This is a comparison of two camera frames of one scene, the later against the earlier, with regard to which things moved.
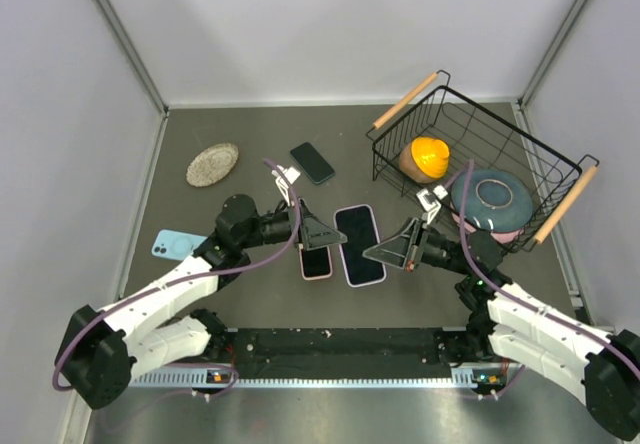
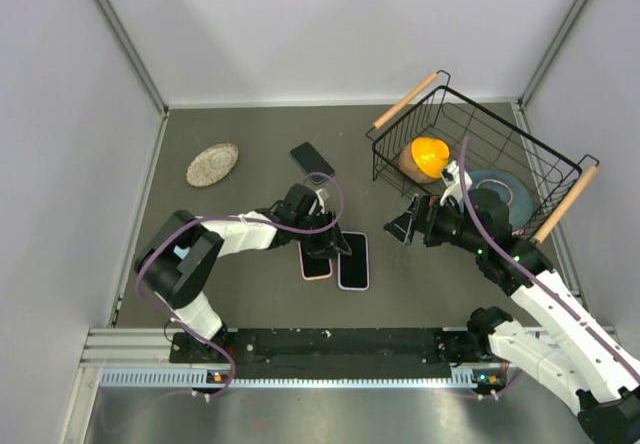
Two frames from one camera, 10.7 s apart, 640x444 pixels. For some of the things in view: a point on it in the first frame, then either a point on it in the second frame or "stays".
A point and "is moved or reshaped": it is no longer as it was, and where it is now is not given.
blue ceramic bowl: [496, 200] stays
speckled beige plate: [213, 164] stays
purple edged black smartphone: [357, 223] is moved or reshaped
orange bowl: [424, 159] stays
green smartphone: [311, 163] stays
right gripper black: [397, 251] to [422, 215]
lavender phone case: [358, 224] is moved or reshaped
